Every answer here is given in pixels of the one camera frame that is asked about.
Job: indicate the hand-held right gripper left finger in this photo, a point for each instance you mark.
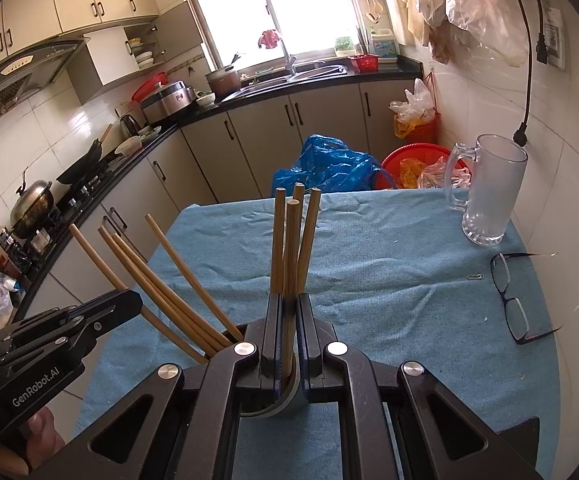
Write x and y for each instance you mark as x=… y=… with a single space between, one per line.
x=271 y=340

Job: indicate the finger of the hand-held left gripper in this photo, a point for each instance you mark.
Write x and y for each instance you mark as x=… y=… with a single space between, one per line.
x=114 y=307

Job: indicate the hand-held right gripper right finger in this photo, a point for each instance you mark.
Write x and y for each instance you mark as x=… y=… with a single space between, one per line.
x=306 y=340

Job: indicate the long wooden chopstick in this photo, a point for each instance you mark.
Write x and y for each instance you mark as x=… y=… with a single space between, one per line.
x=291 y=250
x=109 y=238
x=309 y=240
x=298 y=194
x=94 y=255
x=122 y=243
x=184 y=263

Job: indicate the grey chopstick holder cup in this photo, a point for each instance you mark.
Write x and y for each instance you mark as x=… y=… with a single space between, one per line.
x=284 y=407

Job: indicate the person's left hand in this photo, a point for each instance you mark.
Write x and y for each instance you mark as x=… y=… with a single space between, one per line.
x=44 y=435

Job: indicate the blue towel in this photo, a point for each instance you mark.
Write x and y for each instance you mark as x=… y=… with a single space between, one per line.
x=394 y=285

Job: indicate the condiment bottles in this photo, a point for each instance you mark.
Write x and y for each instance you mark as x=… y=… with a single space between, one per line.
x=11 y=252

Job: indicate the gas stove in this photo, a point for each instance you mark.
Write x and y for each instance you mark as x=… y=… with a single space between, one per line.
x=79 y=195

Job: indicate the steel lidded wok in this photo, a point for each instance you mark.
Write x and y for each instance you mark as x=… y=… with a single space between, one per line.
x=31 y=205

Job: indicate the black frying pan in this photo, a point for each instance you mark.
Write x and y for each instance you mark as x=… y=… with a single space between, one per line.
x=81 y=167

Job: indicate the white bowl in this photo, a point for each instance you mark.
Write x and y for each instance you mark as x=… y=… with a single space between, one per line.
x=128 y=146

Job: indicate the blue plastic bag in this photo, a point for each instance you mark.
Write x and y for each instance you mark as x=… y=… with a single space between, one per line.
x=329 y=170

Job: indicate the small dish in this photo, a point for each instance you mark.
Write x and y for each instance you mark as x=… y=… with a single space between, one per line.
x=150 y=131

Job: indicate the steel kettle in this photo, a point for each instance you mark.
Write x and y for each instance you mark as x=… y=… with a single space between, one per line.
x=130 y=126

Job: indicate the orange plastic bag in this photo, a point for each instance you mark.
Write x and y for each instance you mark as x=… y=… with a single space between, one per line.
x=410 y=170

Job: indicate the dark-framed eyeglasses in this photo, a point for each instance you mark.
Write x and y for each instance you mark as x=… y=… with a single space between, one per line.
x=503 y=296

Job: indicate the clear crumpled plastic bag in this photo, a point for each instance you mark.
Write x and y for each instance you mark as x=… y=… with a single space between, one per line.
x=434 y=177

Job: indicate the beige lower cabinets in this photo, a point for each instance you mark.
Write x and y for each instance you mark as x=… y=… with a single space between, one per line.
x=269 y=130

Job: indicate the beige cabinets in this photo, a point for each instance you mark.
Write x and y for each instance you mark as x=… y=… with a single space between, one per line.
x=69 y=0
x=269 y=130

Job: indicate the silver rice cooker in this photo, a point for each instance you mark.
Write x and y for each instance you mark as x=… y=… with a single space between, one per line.
x=167 y=102

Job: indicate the red plastic basket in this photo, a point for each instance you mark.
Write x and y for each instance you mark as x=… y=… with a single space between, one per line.
x=409 y=152

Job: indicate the red colander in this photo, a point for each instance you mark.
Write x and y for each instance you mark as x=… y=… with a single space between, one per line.
x=147 y=87

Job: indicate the glass beer mug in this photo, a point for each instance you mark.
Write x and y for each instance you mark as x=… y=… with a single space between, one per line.
x=494 y=195

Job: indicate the orange trash bin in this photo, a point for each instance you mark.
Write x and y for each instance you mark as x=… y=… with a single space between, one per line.
x=424 y=132

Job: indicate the black countertop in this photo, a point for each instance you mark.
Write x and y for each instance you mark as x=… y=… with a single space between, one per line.
x=269 y=91

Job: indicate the brown cooking pot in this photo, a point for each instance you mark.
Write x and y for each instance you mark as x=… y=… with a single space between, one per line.
x=223 y=82

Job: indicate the range hood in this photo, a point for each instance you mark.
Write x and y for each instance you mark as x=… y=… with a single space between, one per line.
x=19 y=75

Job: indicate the stacked dishes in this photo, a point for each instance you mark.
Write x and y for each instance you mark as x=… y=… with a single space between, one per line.
x=143 y=54

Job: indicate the steel double sink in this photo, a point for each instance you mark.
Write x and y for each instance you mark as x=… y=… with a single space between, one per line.
x=314 y=72

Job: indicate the steel faucet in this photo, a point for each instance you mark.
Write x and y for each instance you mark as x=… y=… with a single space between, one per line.
x=289 y=60

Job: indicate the small red basket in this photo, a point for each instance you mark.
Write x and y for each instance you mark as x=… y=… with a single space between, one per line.
x=364 y=63

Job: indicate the green packet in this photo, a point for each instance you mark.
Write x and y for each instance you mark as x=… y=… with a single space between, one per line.
x=344 y=46

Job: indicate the pink cloth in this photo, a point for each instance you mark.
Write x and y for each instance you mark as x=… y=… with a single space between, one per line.
x=269 y=39

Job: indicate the white detergent jug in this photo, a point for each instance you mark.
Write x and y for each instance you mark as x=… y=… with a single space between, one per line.
x=385 y=44

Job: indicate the beige upper cabinets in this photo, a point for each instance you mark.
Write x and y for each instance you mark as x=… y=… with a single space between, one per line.
x=69 y=0

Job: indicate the window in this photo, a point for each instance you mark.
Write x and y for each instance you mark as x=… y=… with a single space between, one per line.
x=294 y=5

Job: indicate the white cutting board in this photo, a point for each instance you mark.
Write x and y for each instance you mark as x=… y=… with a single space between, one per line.
x=395 y=12

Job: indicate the hanging ladles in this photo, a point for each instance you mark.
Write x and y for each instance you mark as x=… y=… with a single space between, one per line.
x=375 y=7

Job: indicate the clear hanging plastic bag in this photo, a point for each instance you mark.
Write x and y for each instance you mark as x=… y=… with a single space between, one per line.
x=479 y=10

